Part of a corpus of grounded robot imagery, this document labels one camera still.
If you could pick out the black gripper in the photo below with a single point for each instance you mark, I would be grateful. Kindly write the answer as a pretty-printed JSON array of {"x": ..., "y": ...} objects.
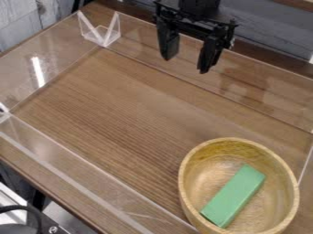
[{"x": 194, "y": 17}]

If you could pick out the brown wooden bowl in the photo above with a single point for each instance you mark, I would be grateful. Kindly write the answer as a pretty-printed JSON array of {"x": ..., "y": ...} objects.
[{"x": 209, "y": 166}]

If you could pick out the green rectangular block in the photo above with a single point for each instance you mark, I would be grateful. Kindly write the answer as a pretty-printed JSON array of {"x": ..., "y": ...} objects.
[{"x": 235, "y": 195}]

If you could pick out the clear acrylic corner bracket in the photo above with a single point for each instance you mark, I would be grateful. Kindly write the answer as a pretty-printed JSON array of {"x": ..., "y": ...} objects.
[{"x": 101, "y": 35}]

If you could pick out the black metal bracket with bolt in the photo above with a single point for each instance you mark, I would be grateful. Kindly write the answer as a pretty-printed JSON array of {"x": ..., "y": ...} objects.
[{"x": 50, "y": 226}]

